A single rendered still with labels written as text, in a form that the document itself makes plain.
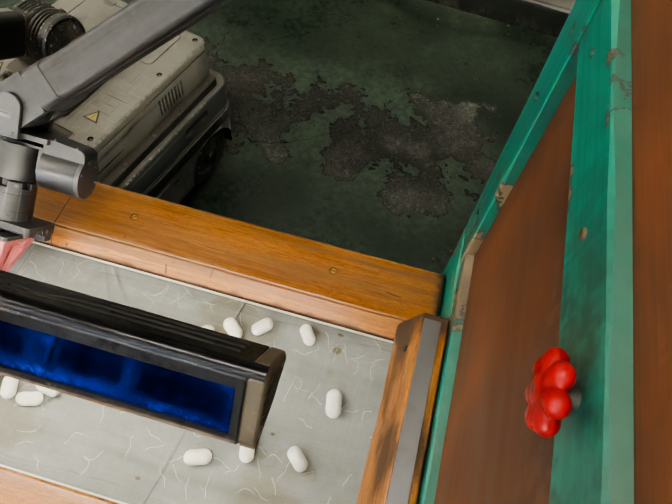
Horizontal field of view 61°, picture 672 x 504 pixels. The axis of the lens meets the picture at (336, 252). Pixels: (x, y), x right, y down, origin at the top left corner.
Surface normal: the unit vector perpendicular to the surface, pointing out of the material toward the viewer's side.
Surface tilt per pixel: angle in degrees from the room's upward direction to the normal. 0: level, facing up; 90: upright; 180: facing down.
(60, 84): 43
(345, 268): 0
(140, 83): 1
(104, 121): 0
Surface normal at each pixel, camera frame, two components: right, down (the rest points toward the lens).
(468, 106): 0.07, -0.51
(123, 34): -0.05, 0.33
